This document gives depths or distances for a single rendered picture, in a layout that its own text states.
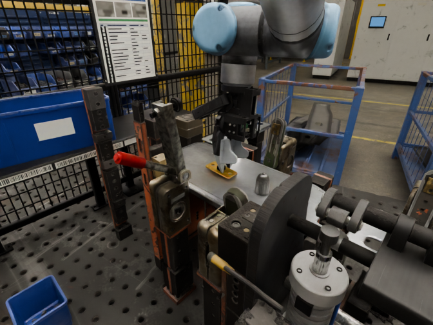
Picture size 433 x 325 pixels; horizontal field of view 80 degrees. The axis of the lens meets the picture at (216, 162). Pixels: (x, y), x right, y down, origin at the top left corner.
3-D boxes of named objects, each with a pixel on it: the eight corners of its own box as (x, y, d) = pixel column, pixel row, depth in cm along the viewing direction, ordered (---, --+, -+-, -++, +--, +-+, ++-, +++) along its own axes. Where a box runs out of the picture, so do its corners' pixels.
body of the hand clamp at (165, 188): (196, 288, 71) (190, 179, 54) (176, 305, 66) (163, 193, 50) (182, 275, 74) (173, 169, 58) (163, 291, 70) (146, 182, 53)
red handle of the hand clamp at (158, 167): (188, 171, 54) (124, 154, 42) (184, 180, 54) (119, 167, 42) (175, 164, 57) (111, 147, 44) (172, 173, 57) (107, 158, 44)
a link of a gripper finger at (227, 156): (231, 180, 60) (236, 142, 57) (211, 173, 63) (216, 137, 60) (238, 177, 63) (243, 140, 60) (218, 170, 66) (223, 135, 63)
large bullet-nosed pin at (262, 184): (270, 196, 60) (273, 172, 57) (263, 202, 58) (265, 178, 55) (259, 191, 62) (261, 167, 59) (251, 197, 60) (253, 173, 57)
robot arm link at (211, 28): (257, -4, 36) (274, 9, 45) (187, -1, 40) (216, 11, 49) (252, 57, 39) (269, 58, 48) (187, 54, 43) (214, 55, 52)
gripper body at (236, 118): (242, 146, 56) (248, 88, 51) (211, 137, 61) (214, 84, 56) (259, 138, 62) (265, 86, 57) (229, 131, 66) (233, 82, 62)
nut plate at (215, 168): (238, 173, 65) (238, 169, 65) (228, 178, 63) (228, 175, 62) (214, 162, 70) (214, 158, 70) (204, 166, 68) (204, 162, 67)
